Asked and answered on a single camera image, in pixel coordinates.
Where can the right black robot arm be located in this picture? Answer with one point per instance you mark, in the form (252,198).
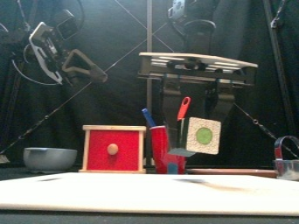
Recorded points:
(198,35)

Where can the red toy knife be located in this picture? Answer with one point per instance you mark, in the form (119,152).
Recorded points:
(183,108)

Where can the white plastic cutting board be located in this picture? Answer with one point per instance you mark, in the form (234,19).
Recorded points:
(147,192)

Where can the blue toy utensil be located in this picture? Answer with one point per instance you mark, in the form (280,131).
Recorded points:
(148,116)

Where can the black backdrop cloth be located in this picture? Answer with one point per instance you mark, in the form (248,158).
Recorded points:
(116,35)

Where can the red plastic cup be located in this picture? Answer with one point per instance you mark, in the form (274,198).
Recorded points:
(159,148)

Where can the red wooden drawer box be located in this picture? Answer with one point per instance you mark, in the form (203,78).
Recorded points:
(112,148)

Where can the small blue block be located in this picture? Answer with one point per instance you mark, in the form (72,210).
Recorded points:
(172,168)

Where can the metal measuring cup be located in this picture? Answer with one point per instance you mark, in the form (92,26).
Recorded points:
(286,167)

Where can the grey bowl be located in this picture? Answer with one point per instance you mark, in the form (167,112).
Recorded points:
(48,159)

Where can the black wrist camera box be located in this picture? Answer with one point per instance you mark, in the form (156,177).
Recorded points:
(67,24)

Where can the silver vertical frame pole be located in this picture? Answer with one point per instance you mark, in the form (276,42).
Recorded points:
(148,29)

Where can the slanted black frame bar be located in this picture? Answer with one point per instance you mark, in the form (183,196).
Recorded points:
(276,58)

